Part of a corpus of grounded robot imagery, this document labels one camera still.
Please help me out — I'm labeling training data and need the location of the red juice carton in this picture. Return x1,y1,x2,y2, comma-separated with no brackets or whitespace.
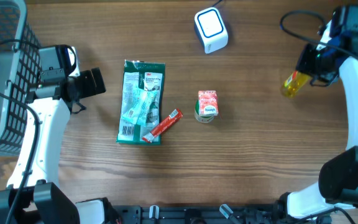
198,90,219,116

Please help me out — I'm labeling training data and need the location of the yellow dish soap bottle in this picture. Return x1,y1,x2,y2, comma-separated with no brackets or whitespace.
281,70,311,98

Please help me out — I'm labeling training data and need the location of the white barcode scanner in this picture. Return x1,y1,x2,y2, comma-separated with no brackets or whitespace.
194,7,229,54

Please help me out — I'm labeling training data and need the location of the green white round can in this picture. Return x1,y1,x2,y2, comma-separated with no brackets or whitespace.
194,101,214,124

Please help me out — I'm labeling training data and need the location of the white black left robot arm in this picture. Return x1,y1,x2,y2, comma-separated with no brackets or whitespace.
0,68,119,223

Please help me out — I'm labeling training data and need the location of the green white 3M package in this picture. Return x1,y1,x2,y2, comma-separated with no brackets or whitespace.
116,60,165,144

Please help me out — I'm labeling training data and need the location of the grey plastic shopping basket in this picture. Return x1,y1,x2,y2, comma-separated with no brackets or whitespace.
0,0,41,156

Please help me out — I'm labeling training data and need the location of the light green wipes packet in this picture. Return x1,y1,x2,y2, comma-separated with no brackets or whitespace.
121,87,158,126

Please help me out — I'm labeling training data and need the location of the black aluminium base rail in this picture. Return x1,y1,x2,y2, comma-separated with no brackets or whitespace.
104,195,332,224

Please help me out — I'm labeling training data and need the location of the red snack stick packet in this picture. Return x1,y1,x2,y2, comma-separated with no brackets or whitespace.
142,108,183,143

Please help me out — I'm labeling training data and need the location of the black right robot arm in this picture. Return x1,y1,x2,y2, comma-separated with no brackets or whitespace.
271,4,358,223

